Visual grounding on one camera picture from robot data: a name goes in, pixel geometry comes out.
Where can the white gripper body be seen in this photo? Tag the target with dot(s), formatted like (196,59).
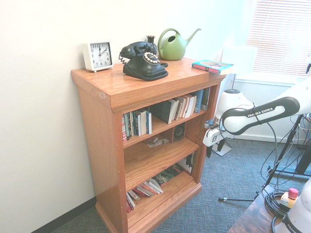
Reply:
(213,137)

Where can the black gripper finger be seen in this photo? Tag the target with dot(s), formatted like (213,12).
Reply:
(208,151)
(221,145)

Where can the teal and orange paperback book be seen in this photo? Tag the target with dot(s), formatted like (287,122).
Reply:
(212,65)

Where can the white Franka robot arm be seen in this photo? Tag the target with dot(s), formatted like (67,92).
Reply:
(264,114)

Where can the white book with black print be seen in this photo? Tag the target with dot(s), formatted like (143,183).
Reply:
(188,163)

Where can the small wooden speaker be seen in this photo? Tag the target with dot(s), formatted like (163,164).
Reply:
(179,132)

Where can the white paperback book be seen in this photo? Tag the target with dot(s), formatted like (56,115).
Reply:
(189,106)

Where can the tall blue book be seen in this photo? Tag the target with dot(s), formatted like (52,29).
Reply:
(199,100)

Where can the tall dark green book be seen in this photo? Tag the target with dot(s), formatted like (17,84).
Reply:
(205,98)

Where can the beige paperback book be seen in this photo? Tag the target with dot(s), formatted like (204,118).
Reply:
(180,109)

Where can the large dark green book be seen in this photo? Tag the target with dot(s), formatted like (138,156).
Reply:
(167,176)

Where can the loose paper cards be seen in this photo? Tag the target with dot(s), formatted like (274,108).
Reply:
(155,143)

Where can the thick black book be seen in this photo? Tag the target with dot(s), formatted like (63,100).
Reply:
(162,110)

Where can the white leaning paperback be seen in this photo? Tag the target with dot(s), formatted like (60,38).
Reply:
(154,185)

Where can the blue spine thin book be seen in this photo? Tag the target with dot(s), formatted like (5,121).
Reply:
(148,122)

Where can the white cover book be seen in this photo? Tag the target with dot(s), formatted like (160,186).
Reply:
(143,123)

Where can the red leaning paperback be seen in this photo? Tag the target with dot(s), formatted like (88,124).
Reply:
(144,191)

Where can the blue and white spine book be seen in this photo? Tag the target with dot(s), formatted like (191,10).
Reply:
(137,125)

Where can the floor lamp with white shade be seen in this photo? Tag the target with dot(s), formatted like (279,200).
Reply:
(240,59)

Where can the dark spine book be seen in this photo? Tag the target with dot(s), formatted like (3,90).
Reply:
(129,126)

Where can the wooden bookshelf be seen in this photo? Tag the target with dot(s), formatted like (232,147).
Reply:
(150,80)

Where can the red emergency stop button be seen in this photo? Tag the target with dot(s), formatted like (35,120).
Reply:
(292,193)

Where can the red and white spine book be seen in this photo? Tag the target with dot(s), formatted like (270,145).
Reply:
(124,128)

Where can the red paperback book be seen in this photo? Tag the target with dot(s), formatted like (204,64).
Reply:
(130,205)

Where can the green watering can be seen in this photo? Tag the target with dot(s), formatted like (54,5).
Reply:
(171,49)

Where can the black rotary telephone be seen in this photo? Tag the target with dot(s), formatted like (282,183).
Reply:
(143,68)

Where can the small dark vase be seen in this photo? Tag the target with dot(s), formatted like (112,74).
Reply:
(151,41)

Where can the window blinds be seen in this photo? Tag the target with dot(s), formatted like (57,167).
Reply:
(279,36)

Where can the white square alarm clock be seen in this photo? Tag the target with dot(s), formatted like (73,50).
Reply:
(99,57)

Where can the black camera tripod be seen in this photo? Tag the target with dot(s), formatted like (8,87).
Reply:
(281,153)

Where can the black desk frame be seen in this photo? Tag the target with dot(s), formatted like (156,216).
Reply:
(303,162)

